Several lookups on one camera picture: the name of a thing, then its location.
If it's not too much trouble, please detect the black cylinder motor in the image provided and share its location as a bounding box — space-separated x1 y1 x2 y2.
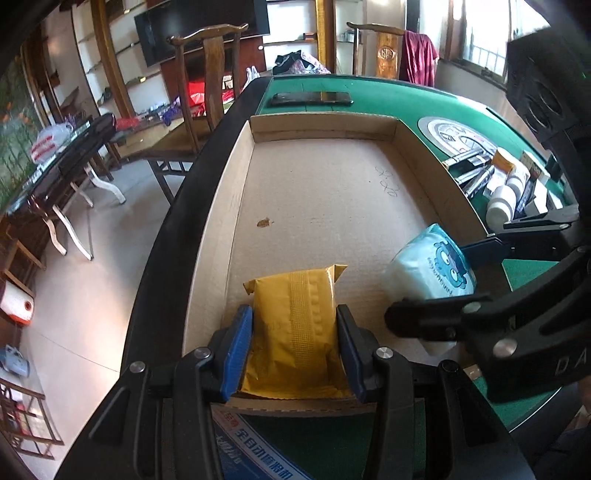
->
546 153 562 183

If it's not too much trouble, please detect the black television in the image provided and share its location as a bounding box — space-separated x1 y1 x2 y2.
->
134 0 270 67

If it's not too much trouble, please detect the floral wall painting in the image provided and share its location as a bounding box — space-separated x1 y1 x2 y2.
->
0 55 43 209

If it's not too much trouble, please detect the black marker purple cap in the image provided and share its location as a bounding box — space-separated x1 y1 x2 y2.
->
514 177 537 219

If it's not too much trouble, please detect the black marker green cap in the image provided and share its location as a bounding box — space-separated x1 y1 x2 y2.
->
448 156 491 178

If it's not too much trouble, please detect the yellow round tin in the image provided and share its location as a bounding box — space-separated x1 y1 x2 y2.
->
492 147 517 175

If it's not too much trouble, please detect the teal tissue pack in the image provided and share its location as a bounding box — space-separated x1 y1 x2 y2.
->
380 222 477 356

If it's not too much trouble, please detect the black glass side table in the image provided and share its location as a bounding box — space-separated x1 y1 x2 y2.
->
3 113 126 261

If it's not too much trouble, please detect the large white pill bottle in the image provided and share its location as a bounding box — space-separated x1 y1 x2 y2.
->
486 185 517 233

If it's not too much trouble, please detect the round mahjong table centre panel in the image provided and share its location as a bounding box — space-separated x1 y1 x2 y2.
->
418 116 498 157

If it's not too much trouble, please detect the white cube box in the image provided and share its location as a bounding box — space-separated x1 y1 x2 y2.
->
520 151 550 185

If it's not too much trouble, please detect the black marker blue cap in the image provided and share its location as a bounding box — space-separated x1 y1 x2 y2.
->
463 165 496 200

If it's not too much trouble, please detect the pile of clothes bags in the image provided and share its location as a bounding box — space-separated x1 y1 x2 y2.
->
272 50 331 76

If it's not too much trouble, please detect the white red plastic bag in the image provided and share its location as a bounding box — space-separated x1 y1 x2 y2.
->
30 123 73 164

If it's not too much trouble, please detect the red cloth on chair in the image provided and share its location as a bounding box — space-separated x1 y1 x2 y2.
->
399 30 439 87

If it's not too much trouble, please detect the small white pill bottle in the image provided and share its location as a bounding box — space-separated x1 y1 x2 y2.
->
506 167 530 200

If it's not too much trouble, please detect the black marker yellow cap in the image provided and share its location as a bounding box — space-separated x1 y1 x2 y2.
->
442 147 486 169

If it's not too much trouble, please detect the wooden chair far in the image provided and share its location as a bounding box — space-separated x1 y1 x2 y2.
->
346 22 406 80

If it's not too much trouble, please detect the black smartphone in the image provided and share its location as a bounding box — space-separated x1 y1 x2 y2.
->
270 91 353 107

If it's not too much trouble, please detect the yellow foil snack packet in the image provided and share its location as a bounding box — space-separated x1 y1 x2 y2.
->
242 264 352 400

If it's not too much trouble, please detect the cardboard tray box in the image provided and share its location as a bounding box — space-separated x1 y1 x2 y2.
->
181 111 502 414

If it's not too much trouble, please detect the white red long box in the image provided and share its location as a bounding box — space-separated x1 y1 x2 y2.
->
524 180 548 216

